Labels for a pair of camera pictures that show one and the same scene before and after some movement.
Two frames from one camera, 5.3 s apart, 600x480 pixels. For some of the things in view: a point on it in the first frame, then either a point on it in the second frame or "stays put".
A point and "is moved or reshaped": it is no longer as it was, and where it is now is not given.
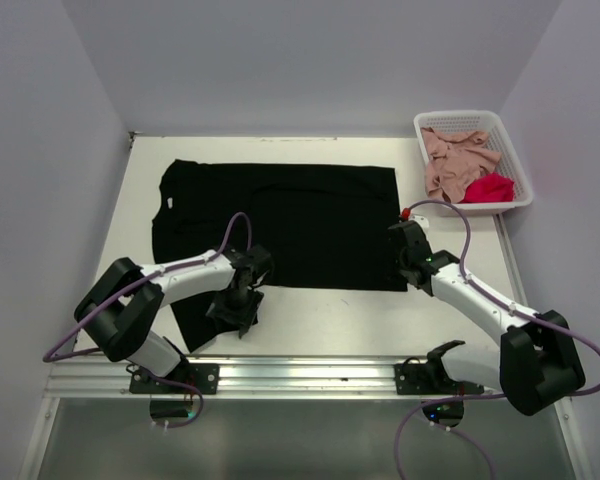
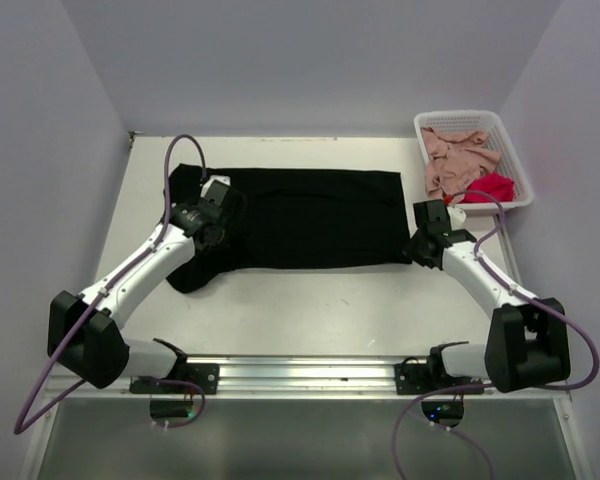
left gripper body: x=236 y=307 → x=224 y=230
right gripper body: x=402 y=263 → x=414 y=250
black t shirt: x=323 y=226 is moved or reshaped
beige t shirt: x=455 y=160 stays put
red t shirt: x=491 y=188 stays put
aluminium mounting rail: x=247 y=379 stays put
